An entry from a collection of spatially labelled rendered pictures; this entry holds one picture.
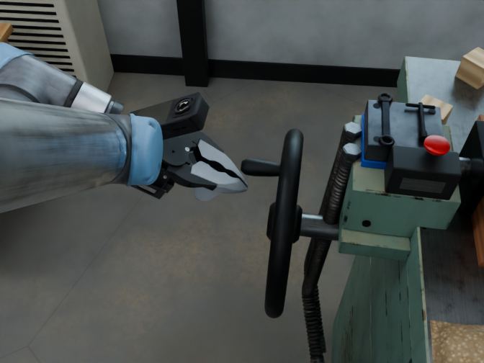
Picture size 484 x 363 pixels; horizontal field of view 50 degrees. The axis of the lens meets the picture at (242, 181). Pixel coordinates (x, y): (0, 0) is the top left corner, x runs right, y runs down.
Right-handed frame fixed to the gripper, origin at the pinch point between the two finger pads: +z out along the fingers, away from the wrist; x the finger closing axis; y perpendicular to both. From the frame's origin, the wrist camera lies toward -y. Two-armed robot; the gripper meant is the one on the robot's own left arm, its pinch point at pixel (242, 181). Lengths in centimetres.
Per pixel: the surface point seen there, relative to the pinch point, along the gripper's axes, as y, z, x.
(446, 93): -14.6, 26.8, -24.7
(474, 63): -19.9, 27.7, -27.9
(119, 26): 93, -26, -129
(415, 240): -10.3, 21.7, 4.7
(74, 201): 113, -13, -57
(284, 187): -5.9, 3.5, 2.9
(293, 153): -6.8, 3.7, -2.7
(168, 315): 91, 25, -20
